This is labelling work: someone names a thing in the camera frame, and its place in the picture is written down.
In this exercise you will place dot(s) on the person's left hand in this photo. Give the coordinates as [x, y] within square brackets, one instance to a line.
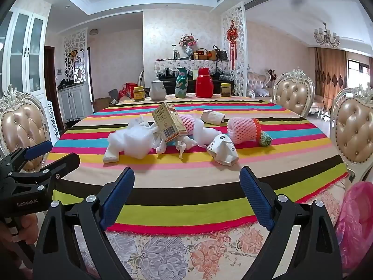
[27, 226]

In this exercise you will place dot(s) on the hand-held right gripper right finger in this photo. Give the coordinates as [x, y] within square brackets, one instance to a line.
[256, 201]

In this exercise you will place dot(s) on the floral lace piano cover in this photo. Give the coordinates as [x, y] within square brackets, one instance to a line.
[180, 64]

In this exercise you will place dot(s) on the tall white glass cabinet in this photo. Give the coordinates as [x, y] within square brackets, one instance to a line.
[23, 49]

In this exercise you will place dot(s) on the dark handbag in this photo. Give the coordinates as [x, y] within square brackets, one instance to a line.
[220, 54]

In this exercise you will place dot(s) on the flat white pack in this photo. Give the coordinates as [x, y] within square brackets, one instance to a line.
[112, 157]

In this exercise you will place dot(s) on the green patterned vase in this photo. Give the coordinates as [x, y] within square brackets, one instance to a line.
[181, 84]

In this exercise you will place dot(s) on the white plastic bag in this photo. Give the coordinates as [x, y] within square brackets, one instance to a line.
[131, 141]

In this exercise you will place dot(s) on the brown patterned curtain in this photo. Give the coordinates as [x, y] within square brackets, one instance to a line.
[329, 75]

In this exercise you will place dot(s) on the white paper cup green print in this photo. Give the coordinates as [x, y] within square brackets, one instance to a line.
[214, 117]

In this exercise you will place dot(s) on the crumpled white paper cup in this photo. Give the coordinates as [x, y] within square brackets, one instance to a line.
[224, 151]

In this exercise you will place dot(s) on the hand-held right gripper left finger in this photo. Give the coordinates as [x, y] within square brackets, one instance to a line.
[116, 201]

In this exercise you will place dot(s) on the striped colourful tablecloth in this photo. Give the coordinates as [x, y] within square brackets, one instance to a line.
[174, 186]

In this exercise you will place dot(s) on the chandelier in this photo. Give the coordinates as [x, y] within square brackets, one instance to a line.
[326, 36]

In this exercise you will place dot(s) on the dark content glass jar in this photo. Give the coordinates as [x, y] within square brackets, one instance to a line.
[225, 90]

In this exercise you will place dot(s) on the round wall fixture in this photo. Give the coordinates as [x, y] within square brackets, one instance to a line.
[93, 31]

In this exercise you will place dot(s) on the pink tufted sofa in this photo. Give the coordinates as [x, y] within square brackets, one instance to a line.
[258, 80]

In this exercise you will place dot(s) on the red thermos jug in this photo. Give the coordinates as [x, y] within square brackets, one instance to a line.
[205, 86]

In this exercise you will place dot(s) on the fruit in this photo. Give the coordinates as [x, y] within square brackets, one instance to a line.
[189, 124]

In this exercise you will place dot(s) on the white lattice screen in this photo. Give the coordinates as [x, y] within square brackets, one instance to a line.
[240, 49]
[76, 39]

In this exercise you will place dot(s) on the crumpled white tissue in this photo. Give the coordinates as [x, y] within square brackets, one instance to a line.
[182, 145]

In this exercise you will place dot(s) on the low white cabinet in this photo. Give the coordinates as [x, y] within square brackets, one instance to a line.
[75, 102]

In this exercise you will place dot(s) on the small printed cardboard box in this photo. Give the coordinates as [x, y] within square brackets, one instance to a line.
[167, 122]

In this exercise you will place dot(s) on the blue white vase with flowers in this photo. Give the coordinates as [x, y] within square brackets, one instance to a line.
[188, 51]

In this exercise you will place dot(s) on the pink plastic bag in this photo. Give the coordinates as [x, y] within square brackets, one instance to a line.
[355, 218]

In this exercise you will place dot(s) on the yellow label glass jar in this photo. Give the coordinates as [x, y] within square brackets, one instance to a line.
[138, 93]

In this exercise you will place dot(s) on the white ceramic jug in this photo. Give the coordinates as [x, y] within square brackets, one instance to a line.
[157, 91]

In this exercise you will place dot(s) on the red gift boxes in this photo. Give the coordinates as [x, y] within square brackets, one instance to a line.
[129, 89]

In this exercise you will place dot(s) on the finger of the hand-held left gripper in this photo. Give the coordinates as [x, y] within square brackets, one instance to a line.
[64, 163]
[38, 150]

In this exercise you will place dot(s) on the red knot wall ornament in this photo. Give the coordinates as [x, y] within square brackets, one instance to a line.
[232, 32]

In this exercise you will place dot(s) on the green white knitted cloth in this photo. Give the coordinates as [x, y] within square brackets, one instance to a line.
[265, 139]

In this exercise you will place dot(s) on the black upright piano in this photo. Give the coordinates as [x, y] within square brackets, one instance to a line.
[170, 86]

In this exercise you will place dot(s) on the tufted beige ornate chair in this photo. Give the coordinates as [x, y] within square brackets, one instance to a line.
[20, 128]
[354, 128]
[293, 93]

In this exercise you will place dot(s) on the window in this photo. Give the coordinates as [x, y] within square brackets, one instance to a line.
[358, 74]

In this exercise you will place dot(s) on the cream chaise lounge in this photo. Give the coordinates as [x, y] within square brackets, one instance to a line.
[319, 103]

